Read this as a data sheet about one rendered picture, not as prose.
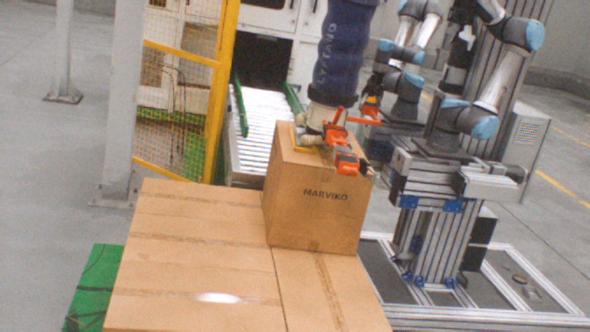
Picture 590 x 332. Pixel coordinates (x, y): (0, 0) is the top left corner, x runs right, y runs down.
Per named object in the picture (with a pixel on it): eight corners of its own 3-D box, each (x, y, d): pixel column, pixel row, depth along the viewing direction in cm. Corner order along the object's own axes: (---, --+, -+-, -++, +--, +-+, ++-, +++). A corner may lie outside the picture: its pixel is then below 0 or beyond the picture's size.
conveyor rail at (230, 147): (219, 95, 518) (222, 75, 511) (225, 96, 519) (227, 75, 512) (226, 203, 307) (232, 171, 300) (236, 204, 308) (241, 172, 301)
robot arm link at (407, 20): (395, 90, 294) (430, -4, 298) (369, 83, 298) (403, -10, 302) (398, 97, 305) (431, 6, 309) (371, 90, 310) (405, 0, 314)
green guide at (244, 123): (225, 80, 513) (226, 70, 510) (236, 82, 515) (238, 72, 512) (232, 136, 367) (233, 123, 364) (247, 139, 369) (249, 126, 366)
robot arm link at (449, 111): (446, 123, 263) (454, 95, 258) (469, 133, 254) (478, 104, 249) (429, 123, 256) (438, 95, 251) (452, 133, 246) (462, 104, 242)
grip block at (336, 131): (320, 136, 237) (323, 123, 235) (342, 140, 238) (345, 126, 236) (322, 142, 229) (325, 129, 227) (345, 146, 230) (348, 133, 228)
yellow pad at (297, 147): (288, 127, 274) (290, 118, 272) (307, 131, 275) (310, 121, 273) (292, 151, 242) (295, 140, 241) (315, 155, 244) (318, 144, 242)
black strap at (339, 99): (304, 87, 261) (305, 79, 260) (352, 95, 264) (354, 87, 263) (309, 99, 240) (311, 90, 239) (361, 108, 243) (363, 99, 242)
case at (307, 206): (262, 190, 298) (276, 119, 284) (334, 199, 304) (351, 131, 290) (266, 245, 243) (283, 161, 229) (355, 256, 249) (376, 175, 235)
